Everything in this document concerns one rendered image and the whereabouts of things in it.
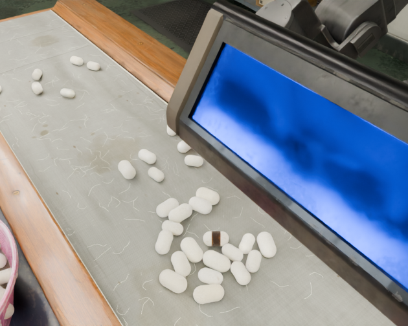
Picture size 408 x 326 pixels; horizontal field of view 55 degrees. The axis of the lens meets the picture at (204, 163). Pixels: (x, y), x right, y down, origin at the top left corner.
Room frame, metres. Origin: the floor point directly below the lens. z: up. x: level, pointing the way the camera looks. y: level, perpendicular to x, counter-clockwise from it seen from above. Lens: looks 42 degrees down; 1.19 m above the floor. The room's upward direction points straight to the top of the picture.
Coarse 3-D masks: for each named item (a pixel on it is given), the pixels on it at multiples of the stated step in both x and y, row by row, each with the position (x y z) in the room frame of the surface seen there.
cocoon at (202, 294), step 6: (198, 288) 0.25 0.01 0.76; (204, 288) 0.25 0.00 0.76; (210, 288) 0.25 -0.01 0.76; (216, 288) 0.25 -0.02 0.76; (222, 288) 0.25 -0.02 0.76; (198, 294) 0.24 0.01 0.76; (204, 294) 0.24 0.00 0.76; (210, 294) 0.24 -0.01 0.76; (216, 294) 0.24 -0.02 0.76; (222, 294) 0.24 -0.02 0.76; (198, 300) 0.24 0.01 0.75; (204, 300) 0.24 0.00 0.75; (210, 300) 0.24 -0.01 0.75; (216, 300) 0.24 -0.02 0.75
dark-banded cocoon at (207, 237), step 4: (208, 232) 0.33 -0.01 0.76; (224, 232) 0.33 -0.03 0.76; (204, 236) 0.33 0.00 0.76; (208, 236) 0.33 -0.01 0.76; (224, 236) 0.33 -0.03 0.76; (228, 236) 0.33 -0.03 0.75; (204, 240) 0.32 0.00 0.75; (208, 240) 0.32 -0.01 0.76; (224, 240) 0.32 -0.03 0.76; (228, 240) 0.32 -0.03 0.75; (208, 244) 0.32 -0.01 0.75
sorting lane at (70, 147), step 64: (0, 64) 0.84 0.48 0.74; (64, 64) 0.84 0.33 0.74; (0, 128) 0.59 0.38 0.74; (64, 128) 0.59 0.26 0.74; (128, 128) 0.59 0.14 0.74; (64, 192) 0.43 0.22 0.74; (128, 192) 0.43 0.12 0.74; (192, 192) 0.43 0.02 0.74; (128, 256) 0.31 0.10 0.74; (128, 320) 0.22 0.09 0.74; (192, 320) 0.22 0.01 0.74; (256, 320) 0.22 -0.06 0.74; (320, 320) 0.22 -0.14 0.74; (384, 320) 0.22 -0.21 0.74
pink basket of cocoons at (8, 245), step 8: (0, 224) 0.34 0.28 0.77; (0, 232) 0.34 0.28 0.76; (8, 232) 0.32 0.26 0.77; (0, 240) 0.33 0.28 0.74; (8, 240) 0.32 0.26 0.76; (0, 248) 0.33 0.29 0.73; (8, 248) 0.31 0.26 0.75; (16, 248) 0.30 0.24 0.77; (8, 256) 0.31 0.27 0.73; (16, 256) 0.29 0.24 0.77; (16, 264) 0.28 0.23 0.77; (16, 272) 0.27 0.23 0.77; (8, 288) 0.24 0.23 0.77; (8, 296) 0.23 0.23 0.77; (0, 304) 0.22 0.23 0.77; (8, 304) 0.24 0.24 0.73; (0, 312) 0.21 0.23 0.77; (8, 320) 0.24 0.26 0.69
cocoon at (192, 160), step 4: (188, 156) 0.49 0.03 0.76; (192, 156) 0.49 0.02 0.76; (196, 156) 0.49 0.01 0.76; (188, 160) 0.48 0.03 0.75; (192, 160) 0.48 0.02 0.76; (196, 160) 0.48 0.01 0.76; (200, 160) 0.48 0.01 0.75; (188, 164) 0.48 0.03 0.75; (192, 164) 0.48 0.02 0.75; (196, 164) 0.48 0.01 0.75; (200, 164) 0.48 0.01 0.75
